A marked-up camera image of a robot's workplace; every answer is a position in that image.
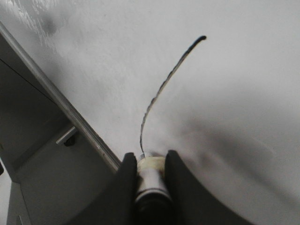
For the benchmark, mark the black and white whiteboard marker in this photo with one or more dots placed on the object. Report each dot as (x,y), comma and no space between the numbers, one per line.
(153,203)

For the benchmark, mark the grey cabinet under whiteboard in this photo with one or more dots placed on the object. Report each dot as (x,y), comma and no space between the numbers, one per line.
(41,182)

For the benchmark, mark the aluminium whiteboard frame rail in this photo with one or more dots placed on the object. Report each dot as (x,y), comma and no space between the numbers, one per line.
(62,102)

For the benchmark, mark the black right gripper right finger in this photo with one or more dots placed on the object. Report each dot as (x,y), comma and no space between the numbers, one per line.
(193,203)

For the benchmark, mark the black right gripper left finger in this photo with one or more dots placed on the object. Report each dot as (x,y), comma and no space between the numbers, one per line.
(114,205)

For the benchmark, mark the white whiteboard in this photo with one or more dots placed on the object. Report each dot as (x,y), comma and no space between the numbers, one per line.
(216,80)

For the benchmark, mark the silver cabinet handle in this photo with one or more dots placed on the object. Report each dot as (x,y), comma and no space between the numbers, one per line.
(68,134)

